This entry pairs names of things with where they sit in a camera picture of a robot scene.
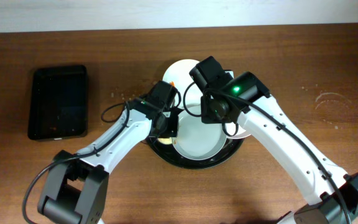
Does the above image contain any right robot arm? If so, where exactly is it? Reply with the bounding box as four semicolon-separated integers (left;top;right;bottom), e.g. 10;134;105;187
189;56;358;224

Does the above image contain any black rectangular tray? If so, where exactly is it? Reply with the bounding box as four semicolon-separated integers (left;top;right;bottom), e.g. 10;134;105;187
27;65;88;141

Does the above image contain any pinkish white plate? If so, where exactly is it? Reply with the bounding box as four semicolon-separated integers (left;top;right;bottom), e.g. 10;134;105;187
226;123;250;139

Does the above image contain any white plate top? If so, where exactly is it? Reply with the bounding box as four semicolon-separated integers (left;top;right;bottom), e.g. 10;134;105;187
162;59;202;108

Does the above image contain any light blue-grey plate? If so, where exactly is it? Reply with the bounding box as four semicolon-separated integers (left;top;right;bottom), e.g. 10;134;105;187
172;110;227;161

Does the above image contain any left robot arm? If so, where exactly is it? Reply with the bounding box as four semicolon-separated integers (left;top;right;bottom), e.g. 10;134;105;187
37;81;179;223

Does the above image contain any yellow sponge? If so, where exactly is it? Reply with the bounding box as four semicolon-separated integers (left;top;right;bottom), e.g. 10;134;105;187
157;138;173;145

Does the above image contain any round black tray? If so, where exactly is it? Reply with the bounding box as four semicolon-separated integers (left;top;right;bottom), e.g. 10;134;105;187
145;123;244;170

